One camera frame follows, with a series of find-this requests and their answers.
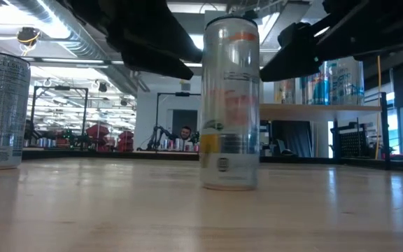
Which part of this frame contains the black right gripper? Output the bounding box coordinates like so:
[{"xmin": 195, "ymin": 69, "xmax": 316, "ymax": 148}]
[{"xmin": 260, "ymin": 0, "xmax": 403, "ymax": 83}]

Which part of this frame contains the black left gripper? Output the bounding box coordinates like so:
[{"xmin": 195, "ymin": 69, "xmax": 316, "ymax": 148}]
[{"xmin": 56, "ymin": 0, "xmax": 203, "ymax": 81}]

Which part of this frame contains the silver-lid blue beverage can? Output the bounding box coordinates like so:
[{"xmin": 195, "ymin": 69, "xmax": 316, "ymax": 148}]
[{"xmin": 299, "ymin": 62, "xmax": 331, "ymax": 106}]

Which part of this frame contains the black-lid white beverage can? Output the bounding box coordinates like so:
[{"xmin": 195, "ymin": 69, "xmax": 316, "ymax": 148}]
[{"xmin": 328, "ymin": 57, "xmax": 365, "ymax": 106}]

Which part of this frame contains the pineapple print beverage can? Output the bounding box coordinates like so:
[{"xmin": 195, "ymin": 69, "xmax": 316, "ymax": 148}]
[{"xmin": 199, "ymin": 15, "xmax": 261, "ymax": 192}]

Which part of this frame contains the palm print beverage can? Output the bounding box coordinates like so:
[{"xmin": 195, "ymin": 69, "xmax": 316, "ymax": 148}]
[{"xmin": 0, "ymin": 51, "xmax": 31, "ymax": 171}]

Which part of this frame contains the wooden shelf board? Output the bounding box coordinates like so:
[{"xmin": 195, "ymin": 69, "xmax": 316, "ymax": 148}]
[{"xmin": 259, "ymin": 103, "xmax": 383, "ymax": 123}]

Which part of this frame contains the black shelf side support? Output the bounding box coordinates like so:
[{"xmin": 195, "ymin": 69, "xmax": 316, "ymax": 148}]
[{"xmin": 379, "ymin": 91, "xmax": 392, "ymax": 171}]

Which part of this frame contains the person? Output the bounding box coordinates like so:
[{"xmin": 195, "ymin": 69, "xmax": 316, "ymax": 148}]
[{"xmin": 178, "ymin": 125, "xmax": 195, "ymax": 151}]

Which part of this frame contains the dark curtain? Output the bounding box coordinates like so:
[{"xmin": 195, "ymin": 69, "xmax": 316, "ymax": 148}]
[{"xmin": 271, "ymin": 120, "xmax": 313, "ymax": 158}]

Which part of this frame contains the red background object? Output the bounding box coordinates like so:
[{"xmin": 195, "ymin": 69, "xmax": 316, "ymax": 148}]
[
  {"xmin": 117, "ymin": 129, "xmax": 135, "ymax": 151},
  {"xmin": 85, "ymin": 124, "xmax": 111, "ymax": 148}
]

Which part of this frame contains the grey background chair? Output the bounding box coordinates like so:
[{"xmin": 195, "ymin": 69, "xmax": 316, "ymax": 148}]
[{"xmin": 276, "ymin": 139, "xmax": 297, "ymax": 157}]

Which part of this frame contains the long ceiling light strip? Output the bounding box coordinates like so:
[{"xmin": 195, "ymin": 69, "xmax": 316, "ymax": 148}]
[{"xmin": 29, "ymin": 57, "xmax": 125, "ymax": 66}]

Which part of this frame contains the black perforated cart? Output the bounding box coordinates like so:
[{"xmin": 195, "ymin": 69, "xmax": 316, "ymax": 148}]
[{"xmin": 330, "ymin": 122, "xmax": 379, "ymax": 160}]

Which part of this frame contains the ribbed silver ceiling duct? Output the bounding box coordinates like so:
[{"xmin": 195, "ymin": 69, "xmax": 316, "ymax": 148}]
[{"xmin": 8, "ymin": 0, "xmax": 150, "ymax": 94}]

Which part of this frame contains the yellow hanging cable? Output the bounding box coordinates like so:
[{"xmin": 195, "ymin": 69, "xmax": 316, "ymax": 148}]
[{"xmin": 375, "ymin": 55, "xmax": 383, "ymax": 160}]

